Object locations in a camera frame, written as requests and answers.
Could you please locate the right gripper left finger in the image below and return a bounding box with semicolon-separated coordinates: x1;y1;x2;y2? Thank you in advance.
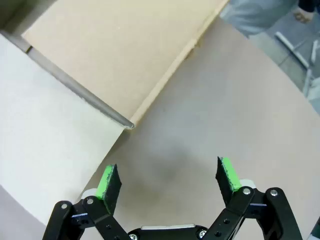
42;163;131;240

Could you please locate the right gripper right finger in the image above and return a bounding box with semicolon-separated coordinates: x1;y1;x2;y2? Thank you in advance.
199;156;304;240

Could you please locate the brown cardboard box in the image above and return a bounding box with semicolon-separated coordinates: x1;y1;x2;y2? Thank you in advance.
0;0;231;240

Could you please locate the light blue trouser leg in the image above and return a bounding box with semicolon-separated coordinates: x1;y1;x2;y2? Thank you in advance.
219;0;309;39

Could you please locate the white metal frame bar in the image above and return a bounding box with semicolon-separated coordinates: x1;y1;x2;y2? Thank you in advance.
274;31;316;70

